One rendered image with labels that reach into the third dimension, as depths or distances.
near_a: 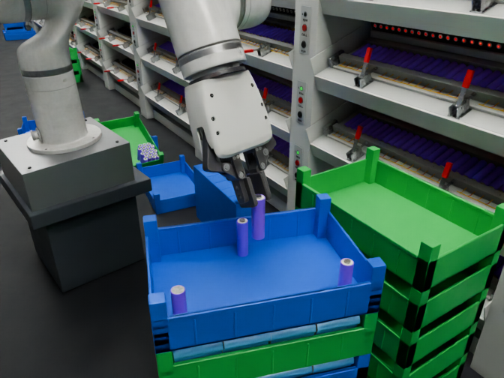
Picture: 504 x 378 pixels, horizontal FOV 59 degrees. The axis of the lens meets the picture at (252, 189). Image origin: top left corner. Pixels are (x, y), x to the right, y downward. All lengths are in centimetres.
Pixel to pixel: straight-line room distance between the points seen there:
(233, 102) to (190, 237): 26
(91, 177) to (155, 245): 54
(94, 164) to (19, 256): 49
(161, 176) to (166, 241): 119
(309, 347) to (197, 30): 43
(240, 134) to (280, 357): 30
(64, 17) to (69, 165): 35
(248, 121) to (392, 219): 38
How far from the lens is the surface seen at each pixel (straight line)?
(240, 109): 57
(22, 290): 142
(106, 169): 122
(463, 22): 97
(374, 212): 86
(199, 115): 55
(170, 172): 191
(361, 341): 68
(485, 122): 98
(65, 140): 125
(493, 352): 114
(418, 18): 103
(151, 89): 256
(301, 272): 69
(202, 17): 56
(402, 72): 113
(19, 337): 128
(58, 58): 120
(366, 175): 96
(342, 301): 61
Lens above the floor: 84
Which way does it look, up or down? 28 degrees down
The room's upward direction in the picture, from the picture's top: straight up
